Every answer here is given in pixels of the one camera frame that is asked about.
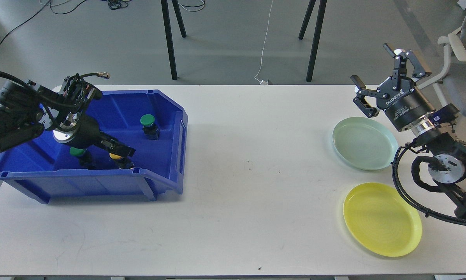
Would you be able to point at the yellow plate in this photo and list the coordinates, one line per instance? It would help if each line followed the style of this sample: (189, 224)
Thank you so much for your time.
(381, 221)

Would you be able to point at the black tripod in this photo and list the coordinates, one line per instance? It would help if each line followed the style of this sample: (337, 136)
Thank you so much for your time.
(168, 32)
(316, 35)

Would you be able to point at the light green plate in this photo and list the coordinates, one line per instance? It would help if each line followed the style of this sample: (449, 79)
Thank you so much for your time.
(364, 143)

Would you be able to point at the green push button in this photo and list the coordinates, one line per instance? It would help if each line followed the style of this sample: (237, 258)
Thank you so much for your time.
(84, 157)
(149, 127)

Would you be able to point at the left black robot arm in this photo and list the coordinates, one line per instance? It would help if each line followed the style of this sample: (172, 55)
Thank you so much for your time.
(28, 109)

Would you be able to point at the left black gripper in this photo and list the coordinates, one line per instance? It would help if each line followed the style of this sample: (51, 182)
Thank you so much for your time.
(87, 132)

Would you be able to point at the black tripod right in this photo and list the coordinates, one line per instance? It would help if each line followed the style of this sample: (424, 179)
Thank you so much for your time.
(316, 35)

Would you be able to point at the blue plastic bin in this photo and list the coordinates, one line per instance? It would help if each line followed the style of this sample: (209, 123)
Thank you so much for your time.
(43, 169)

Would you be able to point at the black tripod left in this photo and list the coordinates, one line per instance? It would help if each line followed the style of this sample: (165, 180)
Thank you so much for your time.
(168, 32)

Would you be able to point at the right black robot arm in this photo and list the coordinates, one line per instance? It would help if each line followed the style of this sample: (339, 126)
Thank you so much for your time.
(441, 157)

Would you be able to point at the white grey chair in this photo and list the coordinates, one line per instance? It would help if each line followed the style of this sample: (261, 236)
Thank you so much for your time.
(453, 73)

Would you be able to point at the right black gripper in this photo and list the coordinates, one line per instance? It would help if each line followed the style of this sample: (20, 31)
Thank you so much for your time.
(405, 103)

